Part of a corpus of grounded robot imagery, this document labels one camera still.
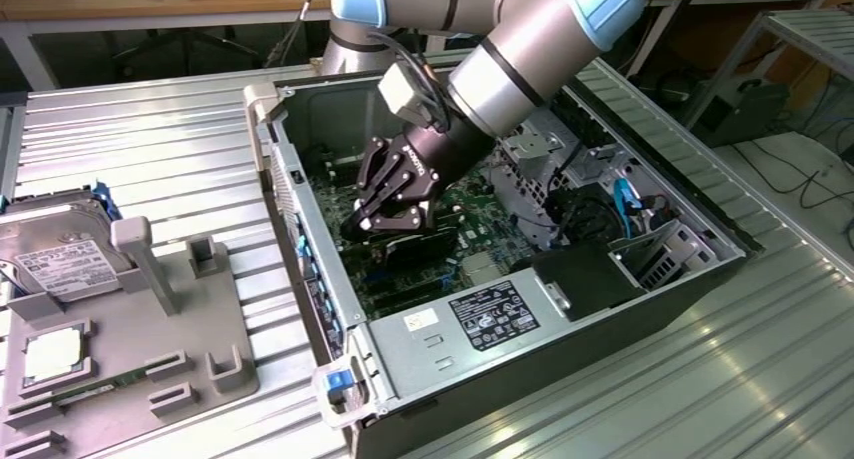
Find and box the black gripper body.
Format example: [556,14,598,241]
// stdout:
[351,122,500,211]

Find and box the graphics card with metal bracket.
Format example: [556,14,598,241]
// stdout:
[370,230,466,278]

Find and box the green motherboard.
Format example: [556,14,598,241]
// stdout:
[303,143,555,320]

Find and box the silver chipset heatsink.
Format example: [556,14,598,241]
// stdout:
[466,256,512,281]

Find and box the grey power supply unit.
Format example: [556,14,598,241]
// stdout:
[366,268,575,400]

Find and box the black plastic shroud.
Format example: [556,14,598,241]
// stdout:
[530,241,649,323]

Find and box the grey parts rack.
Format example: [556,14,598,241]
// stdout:
[0,216,262,459]

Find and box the metal disk bay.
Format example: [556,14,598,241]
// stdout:
[610,218,746,290]

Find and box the open PC case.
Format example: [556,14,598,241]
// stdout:
[243,53,766,459]

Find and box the hard disk in blue carrier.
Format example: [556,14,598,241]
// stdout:
[0,181,135,303]

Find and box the black equipment box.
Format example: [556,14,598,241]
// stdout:
[693,78,793,148]

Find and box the green RAM stick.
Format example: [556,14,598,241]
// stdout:
[52,368,152,405]

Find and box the silver CPU chip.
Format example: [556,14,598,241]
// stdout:
[23,331,88,380]

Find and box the metal slat side table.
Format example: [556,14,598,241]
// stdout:
[683,8,854,130]

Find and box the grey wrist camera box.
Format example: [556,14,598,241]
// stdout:
[374,61,439,128]

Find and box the black camera wire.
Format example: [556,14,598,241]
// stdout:
[366,31,456,130]

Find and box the blue disk wire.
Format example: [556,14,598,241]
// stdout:
[607,176,639,243]

